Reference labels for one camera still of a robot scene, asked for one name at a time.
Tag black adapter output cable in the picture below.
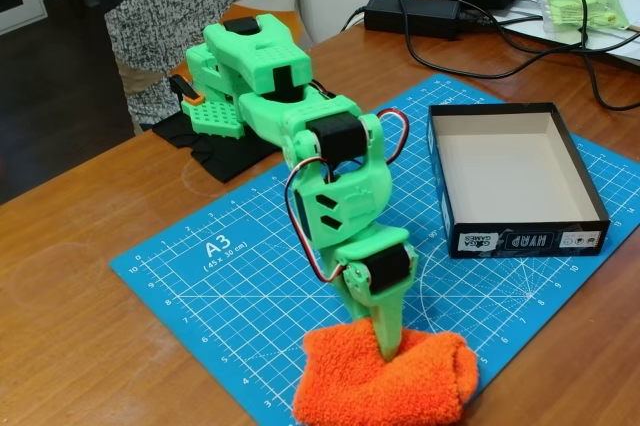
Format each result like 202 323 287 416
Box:
457 10 640 55

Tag long black power cable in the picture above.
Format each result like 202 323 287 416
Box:
398 0 640 111

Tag blue A3 cutting mat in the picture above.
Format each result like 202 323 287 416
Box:
108 73 640 426

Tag black and orange clamp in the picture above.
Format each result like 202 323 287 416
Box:
168 74 205 107

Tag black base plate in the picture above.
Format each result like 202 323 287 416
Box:
151 110 284 185

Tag plastic bag of green parts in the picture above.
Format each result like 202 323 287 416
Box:
541 0 632 35

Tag thin black adapter cable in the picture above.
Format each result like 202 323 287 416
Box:
341 4 369 33

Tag person in grey speckled clothing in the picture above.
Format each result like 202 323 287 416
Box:
82 0 297 137

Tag red white black servo wire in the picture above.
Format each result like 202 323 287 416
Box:
283 109 411 285

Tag orange fluffy towel cloth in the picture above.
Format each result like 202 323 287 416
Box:
292 318 480 426

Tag white paper sheets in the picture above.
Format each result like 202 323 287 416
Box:
499 0 640 66

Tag black cardboard box tray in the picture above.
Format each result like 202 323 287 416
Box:
426 102 611 260

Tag large black power adapter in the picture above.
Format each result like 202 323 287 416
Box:
363 0 462 41

